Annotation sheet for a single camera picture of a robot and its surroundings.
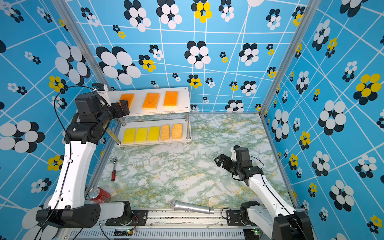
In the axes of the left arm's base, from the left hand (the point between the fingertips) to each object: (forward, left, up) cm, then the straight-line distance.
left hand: (118, 101), depth 67 cm
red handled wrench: (-9, +15, -40) cm, 44 cm away
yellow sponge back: (+5, +9, -35) cm, 36 cm away
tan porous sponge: (+9, -23, -33) cm, 41 cm away
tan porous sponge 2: (+7, -16, -32) cm, 36 cm away
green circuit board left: (-45, -2, -43) cm, 62 cm away
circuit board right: (-45, -66, -42) cm, 90 cm away
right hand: (-13, -50, -34) cm, 62 cm away
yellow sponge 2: (+6, 0, -33) cm, 34 cm away
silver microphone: (-34, -26, -38) cm, 57 cm away
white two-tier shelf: (+31, -4, -42) cm, 52 cm away
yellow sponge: (+8, -7, -34) cm, 36 cm away
